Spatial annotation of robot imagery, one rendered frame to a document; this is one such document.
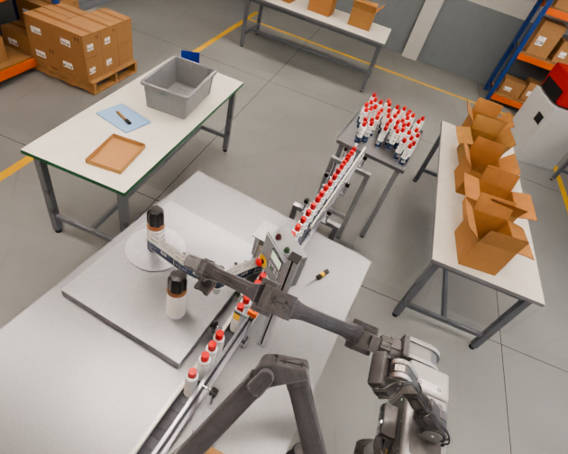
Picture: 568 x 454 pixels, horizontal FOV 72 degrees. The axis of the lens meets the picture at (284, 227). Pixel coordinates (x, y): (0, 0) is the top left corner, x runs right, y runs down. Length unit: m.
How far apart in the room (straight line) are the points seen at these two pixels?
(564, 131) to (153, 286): 5.83
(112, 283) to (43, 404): 0.57
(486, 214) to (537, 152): 3.68
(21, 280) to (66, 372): 1.47
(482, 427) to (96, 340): 2.63
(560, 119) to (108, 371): 6.04
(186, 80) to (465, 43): 6.13
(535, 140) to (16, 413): 6.33
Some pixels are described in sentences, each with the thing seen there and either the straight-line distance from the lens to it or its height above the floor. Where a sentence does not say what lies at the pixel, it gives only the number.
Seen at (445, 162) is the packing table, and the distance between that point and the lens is 4.00.
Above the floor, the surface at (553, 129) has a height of 0.58.
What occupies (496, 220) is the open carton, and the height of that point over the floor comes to 1.00.
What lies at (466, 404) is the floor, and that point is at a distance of 3.42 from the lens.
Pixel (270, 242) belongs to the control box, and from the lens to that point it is 1.54.
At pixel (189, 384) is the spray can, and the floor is 1.02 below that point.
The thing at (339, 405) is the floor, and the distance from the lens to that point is 2.94.
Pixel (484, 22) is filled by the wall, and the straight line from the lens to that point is 8.72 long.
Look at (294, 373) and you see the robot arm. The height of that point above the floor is 1.69.
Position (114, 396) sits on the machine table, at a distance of 1.89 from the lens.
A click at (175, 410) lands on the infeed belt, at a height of 0.88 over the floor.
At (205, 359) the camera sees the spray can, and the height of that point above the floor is 1.07.
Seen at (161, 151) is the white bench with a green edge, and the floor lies 0.80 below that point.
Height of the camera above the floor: 2.59
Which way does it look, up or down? 44 degrees down
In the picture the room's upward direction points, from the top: 18 degrees clockwise
